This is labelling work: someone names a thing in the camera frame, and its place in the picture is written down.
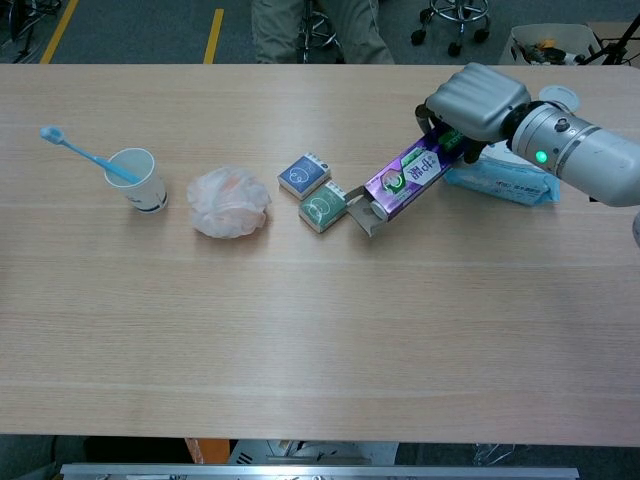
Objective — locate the round white table grommet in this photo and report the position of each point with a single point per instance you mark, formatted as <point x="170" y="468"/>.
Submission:
<point x="562" y="92"/>

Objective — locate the blue toothbrush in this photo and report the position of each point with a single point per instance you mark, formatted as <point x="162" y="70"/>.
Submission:
<point x="82" y="154"/>

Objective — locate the orange object under table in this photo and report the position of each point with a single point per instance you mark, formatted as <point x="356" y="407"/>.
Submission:
<point x="207" y="450"/>

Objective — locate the green small soap box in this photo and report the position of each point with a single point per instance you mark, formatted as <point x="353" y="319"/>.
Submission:
<point x="322" y="207"/>

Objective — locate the blue wet wipes pack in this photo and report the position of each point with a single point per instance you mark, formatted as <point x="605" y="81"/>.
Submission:
<point x="505" y="182"/>

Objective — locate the chrome swivel stool base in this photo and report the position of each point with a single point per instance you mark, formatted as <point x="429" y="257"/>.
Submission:
<point x="457" y="20"/>

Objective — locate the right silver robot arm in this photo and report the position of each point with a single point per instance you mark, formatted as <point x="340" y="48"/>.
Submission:
<point x="585" y="150"/>

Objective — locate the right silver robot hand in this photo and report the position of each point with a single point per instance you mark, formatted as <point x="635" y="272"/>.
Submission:
<point x="475" y="102"/>

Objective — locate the blue small soap box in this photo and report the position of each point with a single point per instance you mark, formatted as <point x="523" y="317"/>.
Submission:
<point x="303" y="175"/>

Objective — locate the purple toothpaste box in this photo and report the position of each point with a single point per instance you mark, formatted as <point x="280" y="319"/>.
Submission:
<point x="400" y="185"/>

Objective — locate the black tripod stand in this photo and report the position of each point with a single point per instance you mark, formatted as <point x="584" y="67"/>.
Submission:
<point x="617" y="42"/>

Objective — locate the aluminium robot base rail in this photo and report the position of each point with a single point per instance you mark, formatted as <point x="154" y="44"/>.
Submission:
<point x="320" y="471"/>

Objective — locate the crumpled white plastic bag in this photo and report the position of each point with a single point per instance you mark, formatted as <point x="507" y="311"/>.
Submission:
<point x="227" y="202"/>

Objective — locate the white storage bin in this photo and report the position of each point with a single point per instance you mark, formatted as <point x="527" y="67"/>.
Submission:
<point x="545" y="42"/>

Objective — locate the white paper cup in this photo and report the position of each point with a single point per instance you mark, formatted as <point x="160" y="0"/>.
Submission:
<point x="142" y="187"/>

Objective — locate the black stool under person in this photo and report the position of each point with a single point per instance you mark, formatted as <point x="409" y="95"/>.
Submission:
<point x="317" y="35"/>

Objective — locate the person in khaki trousers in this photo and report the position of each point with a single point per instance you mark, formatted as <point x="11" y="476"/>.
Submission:
<point x="275" y="35"/>

